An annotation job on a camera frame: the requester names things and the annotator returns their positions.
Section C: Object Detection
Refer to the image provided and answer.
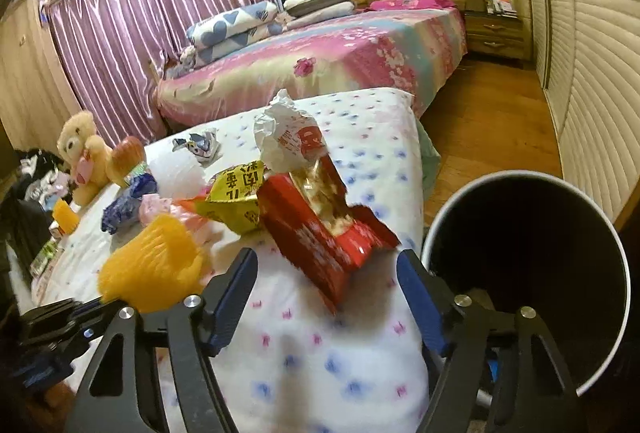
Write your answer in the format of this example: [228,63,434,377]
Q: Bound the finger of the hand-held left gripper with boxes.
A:
[20,297,107,323]
[27,315,110,359]

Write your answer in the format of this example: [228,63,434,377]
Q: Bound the red snack bag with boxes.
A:
[257,153,401,315]

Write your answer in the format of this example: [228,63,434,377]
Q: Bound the blue and white crumpled wrapper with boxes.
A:
[172,127,221,164]

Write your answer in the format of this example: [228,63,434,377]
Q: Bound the white foam sheet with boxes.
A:
[146,152,213,200]

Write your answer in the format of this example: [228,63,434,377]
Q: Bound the white wrapper red label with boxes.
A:
[253,90,332,174]

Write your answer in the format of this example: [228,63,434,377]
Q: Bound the pile of dark clothes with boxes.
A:
[0,147,72,264]

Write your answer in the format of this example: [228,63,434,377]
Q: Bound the wooden nightstand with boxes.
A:
[462,10,534,62]

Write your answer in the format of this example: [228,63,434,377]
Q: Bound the striped pillows stack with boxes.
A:
[282,0,354,18]

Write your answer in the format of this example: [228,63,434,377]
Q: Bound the yellow foam fruit net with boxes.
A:
[97,213,212,314]

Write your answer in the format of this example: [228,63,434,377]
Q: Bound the pink pillow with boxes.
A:
[369,0,459,12]

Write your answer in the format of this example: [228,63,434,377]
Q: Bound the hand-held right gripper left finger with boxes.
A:
[62,247,259,433]

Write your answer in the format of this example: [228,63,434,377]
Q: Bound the dark blue packet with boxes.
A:
[101,175,159,235]

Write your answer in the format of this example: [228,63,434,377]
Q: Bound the white dotted blanket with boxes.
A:
[5,88,441,433]

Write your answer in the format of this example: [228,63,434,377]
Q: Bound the beige teddy bear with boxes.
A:
[56,110,149,206]

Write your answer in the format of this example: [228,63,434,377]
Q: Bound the pink plastic wrapper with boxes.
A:
[139,193,203,241]

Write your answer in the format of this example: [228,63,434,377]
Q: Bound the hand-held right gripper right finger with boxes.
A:
[396,249,592,433]

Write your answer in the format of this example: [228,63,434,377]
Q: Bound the yellow snack packet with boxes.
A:
[194,160,267,235]

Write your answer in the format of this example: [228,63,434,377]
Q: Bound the cream slatted wardrobe doors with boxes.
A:
[524,0,640,230]

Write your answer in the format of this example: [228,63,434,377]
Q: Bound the orange packet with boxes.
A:
[51,198,82,235]

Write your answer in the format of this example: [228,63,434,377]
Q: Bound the bed with floral sheet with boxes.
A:
[152,5,469,134]

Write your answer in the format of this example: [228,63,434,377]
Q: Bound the purple satin curtain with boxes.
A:
[46,0,277,148]

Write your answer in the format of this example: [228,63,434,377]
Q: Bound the white round trash bin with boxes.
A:
[420,170,632,397]

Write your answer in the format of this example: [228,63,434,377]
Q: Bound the folded blue heart quilt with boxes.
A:
[186,0,287,68]

